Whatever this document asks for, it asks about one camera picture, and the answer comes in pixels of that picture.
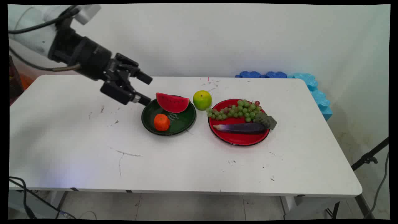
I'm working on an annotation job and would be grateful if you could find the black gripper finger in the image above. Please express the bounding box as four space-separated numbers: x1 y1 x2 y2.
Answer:
100 81 152 106
114 53 153 85

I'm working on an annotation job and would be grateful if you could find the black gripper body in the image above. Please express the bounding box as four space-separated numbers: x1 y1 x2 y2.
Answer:
48 27 125 83

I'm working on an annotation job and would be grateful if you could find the purple eggplant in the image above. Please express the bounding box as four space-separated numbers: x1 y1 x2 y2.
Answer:
213 123 268 135

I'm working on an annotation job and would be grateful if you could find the red watermelon slice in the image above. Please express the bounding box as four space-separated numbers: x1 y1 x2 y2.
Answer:
155 92 190 113

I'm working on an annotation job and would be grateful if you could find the orange tangerine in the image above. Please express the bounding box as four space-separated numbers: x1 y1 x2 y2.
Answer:
154 114 171 131

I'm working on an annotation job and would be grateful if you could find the dark green plate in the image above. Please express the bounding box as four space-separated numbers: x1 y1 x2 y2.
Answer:
141 96 197 136

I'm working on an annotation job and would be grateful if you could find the dark orange object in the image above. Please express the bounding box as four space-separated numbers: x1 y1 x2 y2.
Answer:
9 56 35 106

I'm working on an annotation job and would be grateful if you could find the green yellow apple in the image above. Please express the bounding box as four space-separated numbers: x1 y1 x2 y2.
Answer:
193 90 212 110

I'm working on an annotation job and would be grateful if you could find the green grape bunch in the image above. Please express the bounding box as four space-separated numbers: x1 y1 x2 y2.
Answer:
206 99 262 122

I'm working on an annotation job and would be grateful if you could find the red plate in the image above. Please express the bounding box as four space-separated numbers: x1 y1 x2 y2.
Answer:
208 99 270 147

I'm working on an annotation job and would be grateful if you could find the dark blue foam mat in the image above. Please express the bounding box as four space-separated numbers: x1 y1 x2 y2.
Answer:
235 71 288 78

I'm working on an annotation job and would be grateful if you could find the green grape leaf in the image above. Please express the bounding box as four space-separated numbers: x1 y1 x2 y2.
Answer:
253 112 277 130

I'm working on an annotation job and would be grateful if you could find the light blue foam mat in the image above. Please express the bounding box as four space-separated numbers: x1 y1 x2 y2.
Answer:
287 73 333 121

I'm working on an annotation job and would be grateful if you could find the black tripod stand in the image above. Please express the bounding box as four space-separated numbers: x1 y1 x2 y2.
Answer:
351 137 389 171

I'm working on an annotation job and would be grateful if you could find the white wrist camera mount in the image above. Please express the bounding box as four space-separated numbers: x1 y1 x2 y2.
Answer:
74 5 102 26

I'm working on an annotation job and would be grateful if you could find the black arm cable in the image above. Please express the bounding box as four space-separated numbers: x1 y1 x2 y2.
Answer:
9 6 82 72

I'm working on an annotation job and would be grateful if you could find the black floor cable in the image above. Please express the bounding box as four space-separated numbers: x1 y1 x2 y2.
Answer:
9 176 77 219

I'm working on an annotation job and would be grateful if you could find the grey hanging cable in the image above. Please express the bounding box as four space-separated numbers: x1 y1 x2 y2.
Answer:
363 152 389 219

